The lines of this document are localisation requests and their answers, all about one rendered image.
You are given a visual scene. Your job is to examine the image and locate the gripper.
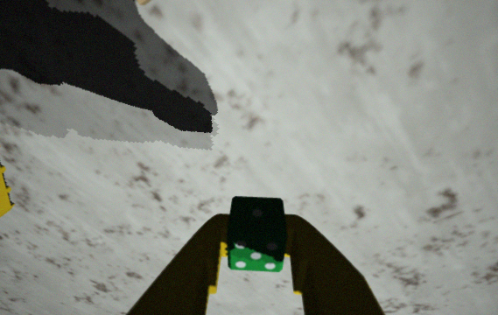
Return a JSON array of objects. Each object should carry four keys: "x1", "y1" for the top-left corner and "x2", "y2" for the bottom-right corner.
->
[{"x1": 126, "y1": 213, "x2": 385, "y2": 315}]

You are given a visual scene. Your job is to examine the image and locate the green die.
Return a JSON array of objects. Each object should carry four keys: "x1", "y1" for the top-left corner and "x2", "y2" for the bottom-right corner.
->
[{"x1": 227, "y1": 196, "x2": 287, "y2": 272}]

